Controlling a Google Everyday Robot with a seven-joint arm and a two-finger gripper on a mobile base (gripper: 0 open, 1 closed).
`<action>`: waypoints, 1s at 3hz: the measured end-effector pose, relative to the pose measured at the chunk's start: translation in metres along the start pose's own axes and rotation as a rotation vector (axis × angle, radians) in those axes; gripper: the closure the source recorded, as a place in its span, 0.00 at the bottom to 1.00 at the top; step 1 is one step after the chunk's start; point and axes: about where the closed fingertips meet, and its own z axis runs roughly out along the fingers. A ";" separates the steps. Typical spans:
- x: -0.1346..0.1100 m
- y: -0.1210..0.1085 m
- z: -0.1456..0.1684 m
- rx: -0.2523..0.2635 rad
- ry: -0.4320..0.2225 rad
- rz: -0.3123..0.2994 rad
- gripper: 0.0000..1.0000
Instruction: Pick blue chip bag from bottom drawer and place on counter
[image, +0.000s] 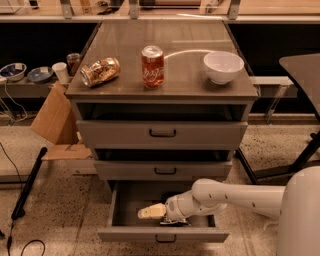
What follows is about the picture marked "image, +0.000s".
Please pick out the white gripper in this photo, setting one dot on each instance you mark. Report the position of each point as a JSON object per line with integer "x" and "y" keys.
{"x": 174, "y": 207}

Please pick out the blue chip bag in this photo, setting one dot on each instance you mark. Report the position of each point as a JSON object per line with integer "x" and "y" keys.
{"x": 173, "y": 215}

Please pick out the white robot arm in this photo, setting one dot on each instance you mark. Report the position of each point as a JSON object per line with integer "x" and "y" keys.
{"x": 296, "y": 206}

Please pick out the bottom grey drawer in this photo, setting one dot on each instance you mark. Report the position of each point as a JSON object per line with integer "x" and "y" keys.
{"x": 123, "y": 224}

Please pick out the grey drawer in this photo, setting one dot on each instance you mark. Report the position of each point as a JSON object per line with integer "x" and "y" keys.
{"x": 170, "y": 135}
{"x": 162, "y": 170}
{"x": 123, "y": 224}

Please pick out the middle grey drawer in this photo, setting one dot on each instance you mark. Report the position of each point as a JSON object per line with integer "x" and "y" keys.
{"x": 162, "y": 170}

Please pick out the top grey drawer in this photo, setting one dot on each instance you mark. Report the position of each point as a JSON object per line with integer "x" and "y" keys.
{"x": 170, "y": 135}

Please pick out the grey drawer cabinet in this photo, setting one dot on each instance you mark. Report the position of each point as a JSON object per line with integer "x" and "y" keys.
{"x": 186, "y": 94}

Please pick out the cardboard box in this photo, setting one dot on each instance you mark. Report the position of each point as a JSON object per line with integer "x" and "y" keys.
{"x": 56, "y": 123}

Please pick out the black pole left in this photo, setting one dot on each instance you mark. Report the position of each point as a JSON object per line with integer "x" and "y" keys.
{"x": 18, "y": 211}

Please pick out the red soda can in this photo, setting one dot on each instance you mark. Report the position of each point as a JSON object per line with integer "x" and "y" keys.
{"x": 152, "y": 60}

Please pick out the white bowl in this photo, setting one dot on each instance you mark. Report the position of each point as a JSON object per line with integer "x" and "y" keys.
{"x": 222, "y": 67}

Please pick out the white paper cup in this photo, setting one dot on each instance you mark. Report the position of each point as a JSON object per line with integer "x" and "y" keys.
{"x": 60, "y": 69}

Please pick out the brown glass jar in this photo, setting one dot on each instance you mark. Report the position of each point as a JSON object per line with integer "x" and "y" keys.
{"x": 73, "y": 61}

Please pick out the blue bowl right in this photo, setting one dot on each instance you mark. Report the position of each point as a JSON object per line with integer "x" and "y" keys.
{"x": 40, "y": 75}

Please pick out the blue bowl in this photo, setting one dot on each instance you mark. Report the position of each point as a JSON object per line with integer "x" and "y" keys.
{"x": 13, "y": 72}
{"x": 40, "y": 75}

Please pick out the blue bowl left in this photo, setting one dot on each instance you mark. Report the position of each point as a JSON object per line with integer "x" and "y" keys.
{"x": 13, "y": 72}

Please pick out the dark round table top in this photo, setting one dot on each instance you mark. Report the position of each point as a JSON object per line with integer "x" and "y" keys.
{"x": 304, "y": 71}

